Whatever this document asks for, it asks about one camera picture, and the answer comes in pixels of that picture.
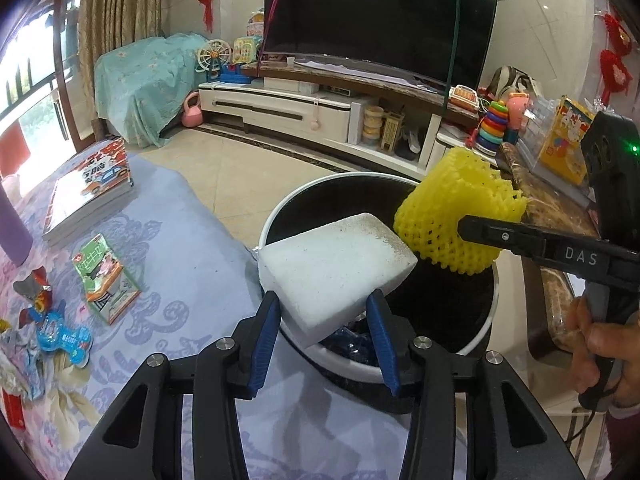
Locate yellow printed box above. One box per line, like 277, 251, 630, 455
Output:
540, 95, 598, 186

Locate striped bag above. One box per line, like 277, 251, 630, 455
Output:
487, 65, 538, 103

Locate brown sliding glass door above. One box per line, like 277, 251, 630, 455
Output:
0, 0, 101, 181

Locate green printed carton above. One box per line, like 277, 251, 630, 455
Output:
74, 233, 143, 326

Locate purple bottle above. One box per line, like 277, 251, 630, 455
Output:
0, 177, 33, 267

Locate pink round hanging toy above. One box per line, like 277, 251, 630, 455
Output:
307, 92, 322, 133

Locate red hanging knot ornament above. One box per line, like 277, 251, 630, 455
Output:
602, 12, 633, 53
598, 50, 631, 103
196, 0, 217, 33

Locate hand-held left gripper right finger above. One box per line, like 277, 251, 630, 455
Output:
365, 289, 586, 480

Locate white slipper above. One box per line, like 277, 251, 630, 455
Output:
400, 130, 426, 161

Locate teal cloth-covered furniture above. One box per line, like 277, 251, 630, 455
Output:
94, 32, 213, 148

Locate stacked white yellow containers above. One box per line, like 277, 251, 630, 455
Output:
362, 106, 385, 147

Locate red packet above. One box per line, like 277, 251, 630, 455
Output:
0, 390, 28, 431

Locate white yellow toy box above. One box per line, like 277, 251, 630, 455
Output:
246, 10, 268, 38

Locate dark blue plastic bag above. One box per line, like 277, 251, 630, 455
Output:
320, 317, 388, 368

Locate white bin with black liner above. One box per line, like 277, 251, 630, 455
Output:
257, 172, 501, 386

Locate black cable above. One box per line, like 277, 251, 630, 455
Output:
567, 407, 608, 453

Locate white foam block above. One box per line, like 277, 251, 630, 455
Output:
256, 212, 418, 350

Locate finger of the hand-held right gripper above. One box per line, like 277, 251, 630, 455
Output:
457, 214, 548, 263

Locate orange toy cash register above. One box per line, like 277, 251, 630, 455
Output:
447, 85, 481, 110

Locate clear plastic organiser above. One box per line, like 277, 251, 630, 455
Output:
515, 97, 561, 166

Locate white flat box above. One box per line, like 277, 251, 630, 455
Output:
262, 78, 321, 95

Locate stack of picture books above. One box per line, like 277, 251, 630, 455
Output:
41, 137, 136, 247

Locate person's right forearm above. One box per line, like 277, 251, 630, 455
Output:
607, 392, 640, 466

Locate crumpled red silver wrapper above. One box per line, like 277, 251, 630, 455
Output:
12, 266, 56, 323

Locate person's right hand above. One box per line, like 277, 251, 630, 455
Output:
567, 296, 640, 406

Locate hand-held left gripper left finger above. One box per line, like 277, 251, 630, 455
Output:
65, 290, 282, 480

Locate white television cabinet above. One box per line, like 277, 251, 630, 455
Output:
197, 62, 501, 171

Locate floral purple tablecloth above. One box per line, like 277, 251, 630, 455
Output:
0, 140, 451, 480

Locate crumpled clear plastic wrapper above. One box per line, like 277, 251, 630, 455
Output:
0, 320, 48, 401

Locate beige curtain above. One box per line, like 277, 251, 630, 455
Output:
77, 0, 166, 133

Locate yellow foam fruit net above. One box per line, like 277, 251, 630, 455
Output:
393, 147, 528, 276

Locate blue bone-shaped package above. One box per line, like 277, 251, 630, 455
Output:
37, 310, 95, 368

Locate brown marble side table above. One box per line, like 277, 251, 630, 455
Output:
495, 142, 608, 361

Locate black television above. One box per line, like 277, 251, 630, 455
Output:
261, 0, 501, 92

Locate rainbow stacking ring toy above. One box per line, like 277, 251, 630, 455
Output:
472, 100, 508, 156

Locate ferris wheel toy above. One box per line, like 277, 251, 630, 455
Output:
195, 40, 233, 81

